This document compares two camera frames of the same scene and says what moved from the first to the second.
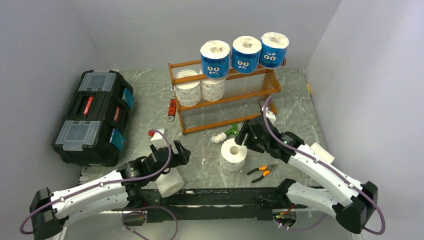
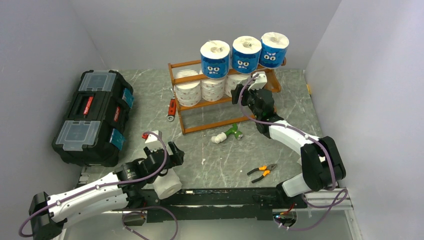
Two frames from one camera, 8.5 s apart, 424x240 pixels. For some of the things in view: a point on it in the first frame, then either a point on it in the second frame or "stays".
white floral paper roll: x=188 y=94 stays
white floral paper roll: x=233 y=156 to x=232 y=80
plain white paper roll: x=170 y=183 stays
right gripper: x=244 y=130 to x=234 y=93
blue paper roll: x=273 y=50 stays
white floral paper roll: x=212 y=89 stays
